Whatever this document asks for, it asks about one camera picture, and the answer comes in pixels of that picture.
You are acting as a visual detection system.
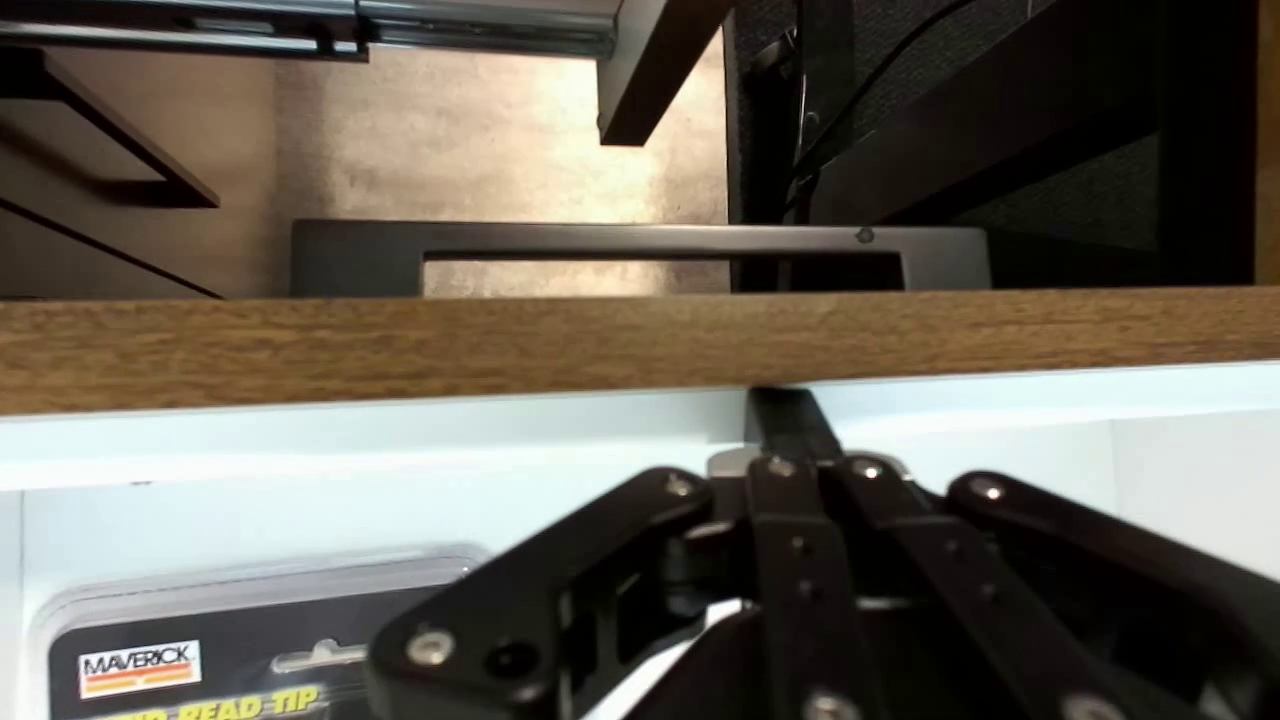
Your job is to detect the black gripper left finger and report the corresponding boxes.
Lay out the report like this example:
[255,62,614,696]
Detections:
[369,469,750,720]

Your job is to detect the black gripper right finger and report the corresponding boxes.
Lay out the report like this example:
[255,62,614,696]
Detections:
[750,389,1280,720]

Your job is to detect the brown wood drawer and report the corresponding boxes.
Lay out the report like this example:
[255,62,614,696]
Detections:
[0,287,1280,720]

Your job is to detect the packaged thermometer in drawer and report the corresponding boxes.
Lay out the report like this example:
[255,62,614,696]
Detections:
[18,546,483,720]

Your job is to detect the dark lower cabinet drawers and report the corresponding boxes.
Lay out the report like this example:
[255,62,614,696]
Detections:
[0,43,224,303]

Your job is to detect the dark metal drawer handle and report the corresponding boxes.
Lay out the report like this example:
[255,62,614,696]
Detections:
[293,219,991,295]

